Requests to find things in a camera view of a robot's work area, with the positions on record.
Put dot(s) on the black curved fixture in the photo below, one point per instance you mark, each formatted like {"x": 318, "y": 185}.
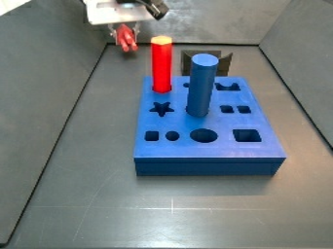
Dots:
{"x": 206, "y": 58}

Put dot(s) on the blue shape sorter block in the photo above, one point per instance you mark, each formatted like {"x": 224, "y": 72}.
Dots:
{"x": 230, "y": 142}

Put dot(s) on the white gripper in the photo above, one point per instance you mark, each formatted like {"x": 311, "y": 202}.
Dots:
{"x": 108, "y": 12}

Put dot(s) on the red hexagonal peg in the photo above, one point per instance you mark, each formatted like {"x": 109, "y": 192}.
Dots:
{"x": 160, "y": 53}

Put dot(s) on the red three prong object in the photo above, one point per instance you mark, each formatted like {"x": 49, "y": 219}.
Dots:
{"x": 125, "y": 38}

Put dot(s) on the blue cylinder peg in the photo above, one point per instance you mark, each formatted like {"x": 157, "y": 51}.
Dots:
{"x": 199, "y": 91}

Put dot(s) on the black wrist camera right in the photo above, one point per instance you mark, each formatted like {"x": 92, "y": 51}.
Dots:
{"x": 156, "y": 7}

